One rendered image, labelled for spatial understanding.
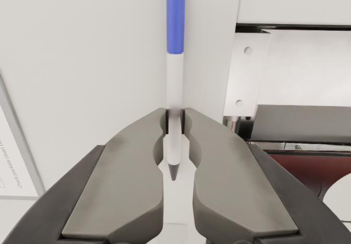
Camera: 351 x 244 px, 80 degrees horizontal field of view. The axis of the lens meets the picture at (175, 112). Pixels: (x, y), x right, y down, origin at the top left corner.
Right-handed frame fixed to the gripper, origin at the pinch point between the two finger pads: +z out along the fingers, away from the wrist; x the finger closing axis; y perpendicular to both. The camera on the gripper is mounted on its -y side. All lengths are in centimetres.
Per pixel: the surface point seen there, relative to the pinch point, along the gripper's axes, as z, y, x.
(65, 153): 2.2, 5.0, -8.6
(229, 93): 7.3, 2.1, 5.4
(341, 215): 6.9, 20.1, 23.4
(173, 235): 0.5, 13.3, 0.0
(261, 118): 15.5, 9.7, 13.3
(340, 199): 7.0, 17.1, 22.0
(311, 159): 7.4, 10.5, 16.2
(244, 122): 12.7, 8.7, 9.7
